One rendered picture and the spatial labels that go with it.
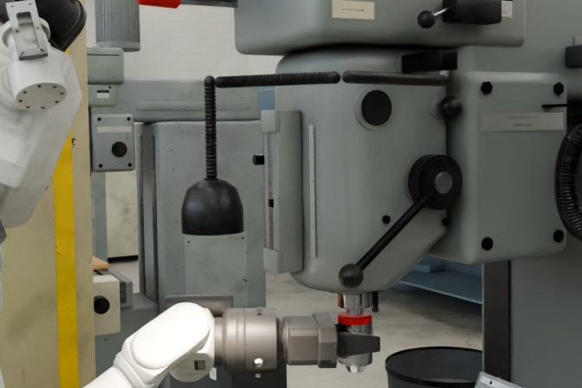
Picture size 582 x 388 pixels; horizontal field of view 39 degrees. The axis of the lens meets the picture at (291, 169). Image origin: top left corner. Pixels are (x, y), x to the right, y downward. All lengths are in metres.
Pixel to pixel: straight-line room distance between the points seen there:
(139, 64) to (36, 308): 7.90
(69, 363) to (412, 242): 1.91
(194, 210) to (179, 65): 9.76
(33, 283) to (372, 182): 1.87
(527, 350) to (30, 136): 0.86
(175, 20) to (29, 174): 9.61
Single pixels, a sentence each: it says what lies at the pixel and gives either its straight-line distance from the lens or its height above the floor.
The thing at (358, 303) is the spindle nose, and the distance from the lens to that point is 1.12.
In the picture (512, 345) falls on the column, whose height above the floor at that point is 1.15.
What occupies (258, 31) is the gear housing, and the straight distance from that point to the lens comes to 1.09.
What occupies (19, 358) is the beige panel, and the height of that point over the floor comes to 0.81.
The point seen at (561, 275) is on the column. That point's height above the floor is 1.29.
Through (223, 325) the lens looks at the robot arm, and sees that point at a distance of 1.11.
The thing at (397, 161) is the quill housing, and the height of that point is 1.48.
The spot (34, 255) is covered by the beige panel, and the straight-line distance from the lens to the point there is 2.74.
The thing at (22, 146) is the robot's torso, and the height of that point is 1.51.
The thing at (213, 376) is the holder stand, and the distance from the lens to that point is 1.50.
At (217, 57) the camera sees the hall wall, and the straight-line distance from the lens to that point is 10.88.
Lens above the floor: 1.53
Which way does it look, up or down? 3 degrees down
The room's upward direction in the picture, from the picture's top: 1 degrees counter-clockwise
